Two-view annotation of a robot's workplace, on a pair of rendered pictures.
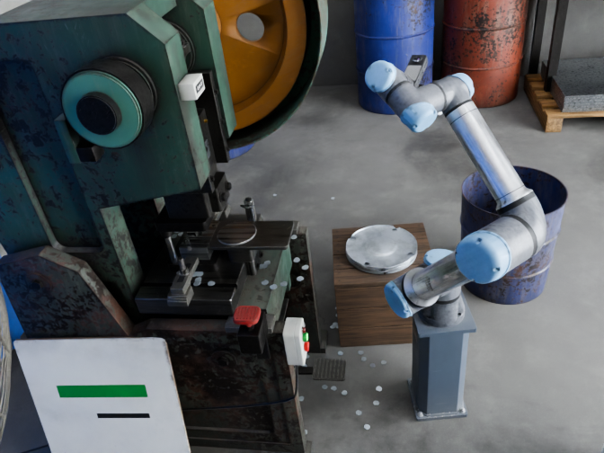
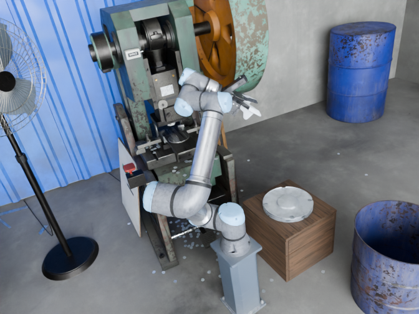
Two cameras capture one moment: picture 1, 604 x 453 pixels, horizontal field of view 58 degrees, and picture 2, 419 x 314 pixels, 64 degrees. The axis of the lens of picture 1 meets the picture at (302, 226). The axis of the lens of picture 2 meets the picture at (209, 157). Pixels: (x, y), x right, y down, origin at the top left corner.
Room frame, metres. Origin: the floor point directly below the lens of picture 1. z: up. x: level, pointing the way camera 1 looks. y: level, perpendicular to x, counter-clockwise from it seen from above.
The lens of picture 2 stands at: (0.62, -1.40, 1.69)
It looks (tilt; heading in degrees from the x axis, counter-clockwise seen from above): 31 degrees down; 58
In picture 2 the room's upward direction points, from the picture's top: 9 degrees counter-clockwise
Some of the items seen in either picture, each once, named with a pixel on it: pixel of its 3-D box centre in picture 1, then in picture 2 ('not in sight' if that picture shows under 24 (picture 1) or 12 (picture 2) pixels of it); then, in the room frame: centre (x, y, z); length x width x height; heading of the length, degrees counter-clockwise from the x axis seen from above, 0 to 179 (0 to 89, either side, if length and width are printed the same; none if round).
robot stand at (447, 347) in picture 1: (438, 357); (239, 275); (1.29, -0.42, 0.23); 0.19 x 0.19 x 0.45; 88
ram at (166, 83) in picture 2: (192, 161); (166, 93); (1.43, 0.29, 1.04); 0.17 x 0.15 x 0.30; 78
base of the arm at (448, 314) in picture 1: (441, 299); (234, 237); (1.29, -0.42, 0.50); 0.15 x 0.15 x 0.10
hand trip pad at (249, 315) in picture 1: (248, 323); (130, 172); (1.07, 0.18, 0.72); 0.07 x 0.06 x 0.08; 78
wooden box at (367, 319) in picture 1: (382, 283); (287, 227); (1.77, -0.31, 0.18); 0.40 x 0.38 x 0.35; 84
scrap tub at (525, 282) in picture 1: (507, 235); (394, 263); (1.91, -0.90, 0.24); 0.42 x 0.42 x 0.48
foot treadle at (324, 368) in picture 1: (268, 370); (196, 220); (1.41, 0.20, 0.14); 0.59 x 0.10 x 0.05; 78
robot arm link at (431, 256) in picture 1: (440, 273); (231, 219); (1.29, -0.41, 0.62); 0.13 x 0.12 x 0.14; 120
